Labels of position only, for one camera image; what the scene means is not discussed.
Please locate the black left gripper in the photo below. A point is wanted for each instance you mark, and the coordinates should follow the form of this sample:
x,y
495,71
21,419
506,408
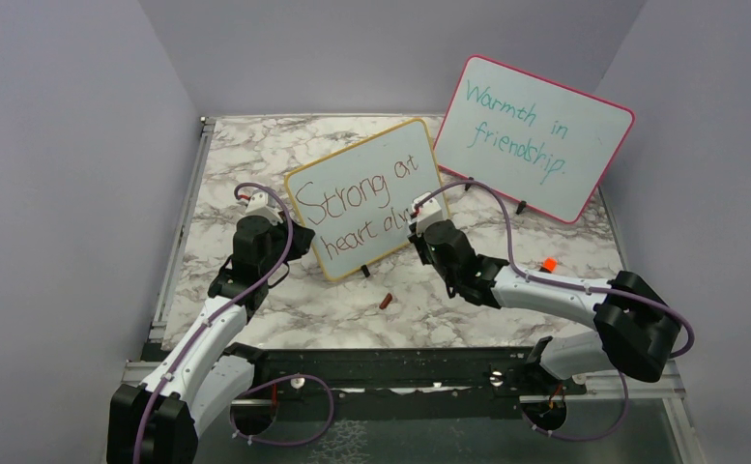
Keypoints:
x,y
301,241

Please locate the pink framed whiteboard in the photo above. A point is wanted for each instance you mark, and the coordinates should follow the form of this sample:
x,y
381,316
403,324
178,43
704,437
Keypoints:
x,y
530,139

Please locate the yellow framed whiteboard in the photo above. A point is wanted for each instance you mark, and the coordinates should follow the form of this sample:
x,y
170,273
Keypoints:
x,y
358,200

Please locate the brown marker cap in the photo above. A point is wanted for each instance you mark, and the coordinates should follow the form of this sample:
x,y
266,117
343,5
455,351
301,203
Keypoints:
x,y
386,301

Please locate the aluminium table frame rail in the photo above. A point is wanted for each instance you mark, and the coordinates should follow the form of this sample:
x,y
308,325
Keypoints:
x,y
152,328

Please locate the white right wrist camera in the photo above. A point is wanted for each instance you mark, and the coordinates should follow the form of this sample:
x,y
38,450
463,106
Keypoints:
x,y
425,210

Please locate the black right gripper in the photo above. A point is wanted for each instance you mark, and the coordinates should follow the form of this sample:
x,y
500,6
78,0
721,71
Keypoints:
x,y
418,241

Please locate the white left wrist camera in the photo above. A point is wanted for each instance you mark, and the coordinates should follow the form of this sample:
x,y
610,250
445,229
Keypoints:
x,y
262,204

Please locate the black orange highlighter marker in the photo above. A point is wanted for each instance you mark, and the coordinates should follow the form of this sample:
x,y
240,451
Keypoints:
x,y
550,264

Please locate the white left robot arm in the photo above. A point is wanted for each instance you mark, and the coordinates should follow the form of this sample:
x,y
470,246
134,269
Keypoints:
x,y
161,419

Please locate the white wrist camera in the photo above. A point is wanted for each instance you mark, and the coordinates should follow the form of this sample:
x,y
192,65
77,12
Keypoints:
x,y
425,210
262,204

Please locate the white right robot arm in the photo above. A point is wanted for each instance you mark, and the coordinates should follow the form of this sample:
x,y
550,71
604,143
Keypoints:
x,y
626,328

